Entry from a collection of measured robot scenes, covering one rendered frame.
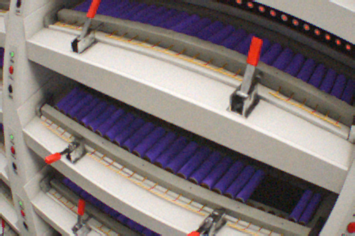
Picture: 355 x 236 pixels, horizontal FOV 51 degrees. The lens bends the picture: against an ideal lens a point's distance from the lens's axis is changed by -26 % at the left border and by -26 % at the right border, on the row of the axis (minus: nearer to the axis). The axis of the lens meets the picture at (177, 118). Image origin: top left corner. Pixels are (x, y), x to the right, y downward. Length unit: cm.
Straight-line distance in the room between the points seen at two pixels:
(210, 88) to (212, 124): 5
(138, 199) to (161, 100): 17
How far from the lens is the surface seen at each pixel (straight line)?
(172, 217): 67
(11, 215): 121
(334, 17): 46
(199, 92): 57
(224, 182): 69
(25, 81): 83
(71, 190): 96
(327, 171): 51
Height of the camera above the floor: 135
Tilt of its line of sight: 26 degrees down
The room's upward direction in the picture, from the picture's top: 9 degrees clockwise
